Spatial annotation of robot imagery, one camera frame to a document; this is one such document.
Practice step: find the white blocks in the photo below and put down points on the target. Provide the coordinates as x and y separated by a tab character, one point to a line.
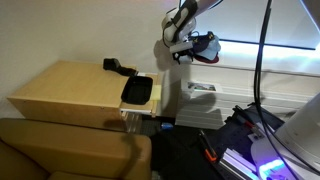
256	131

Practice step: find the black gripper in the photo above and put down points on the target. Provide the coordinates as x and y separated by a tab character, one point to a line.
178	57

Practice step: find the maroon red cap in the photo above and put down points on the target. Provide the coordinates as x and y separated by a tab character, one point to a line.
208	61

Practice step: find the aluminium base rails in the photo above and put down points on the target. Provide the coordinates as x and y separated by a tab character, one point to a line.
236	163

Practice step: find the small blue item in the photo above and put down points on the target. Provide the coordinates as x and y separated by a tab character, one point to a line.
167	126

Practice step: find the black plastic tray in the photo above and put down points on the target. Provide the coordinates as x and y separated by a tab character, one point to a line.
136	90

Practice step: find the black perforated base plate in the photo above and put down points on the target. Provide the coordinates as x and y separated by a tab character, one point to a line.
233	140

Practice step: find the tan leather armchair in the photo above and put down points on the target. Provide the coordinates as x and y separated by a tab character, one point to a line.
66	150

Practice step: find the clear plastic box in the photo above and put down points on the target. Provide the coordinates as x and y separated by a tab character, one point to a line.
131	121

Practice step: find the yellow sponge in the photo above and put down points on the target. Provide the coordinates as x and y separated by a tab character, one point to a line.
157	92

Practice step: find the black red screwdriver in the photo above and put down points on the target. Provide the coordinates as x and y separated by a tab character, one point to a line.
243	118

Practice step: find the small picture label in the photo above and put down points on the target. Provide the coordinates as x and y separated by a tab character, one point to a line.
201	86

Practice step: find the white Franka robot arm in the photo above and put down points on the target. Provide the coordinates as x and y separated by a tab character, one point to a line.
169	31

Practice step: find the white window sill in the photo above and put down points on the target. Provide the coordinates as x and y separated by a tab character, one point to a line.
240	60

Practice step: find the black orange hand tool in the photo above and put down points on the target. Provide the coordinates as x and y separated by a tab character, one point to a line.
210	155

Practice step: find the light wooden cabinet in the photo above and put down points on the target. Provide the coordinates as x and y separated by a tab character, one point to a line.
50	86

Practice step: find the light blue baseball cap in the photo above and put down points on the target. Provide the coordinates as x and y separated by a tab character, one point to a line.
212	50

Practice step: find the white radiator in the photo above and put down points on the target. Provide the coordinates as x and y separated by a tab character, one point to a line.
200	113

